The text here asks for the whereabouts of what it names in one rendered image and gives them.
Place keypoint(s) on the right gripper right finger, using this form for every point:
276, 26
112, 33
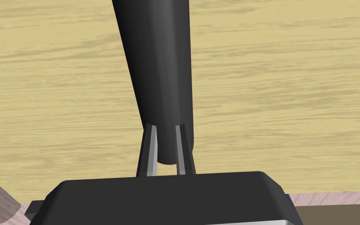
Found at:
183, 156

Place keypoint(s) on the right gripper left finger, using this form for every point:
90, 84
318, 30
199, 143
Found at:
148, 156

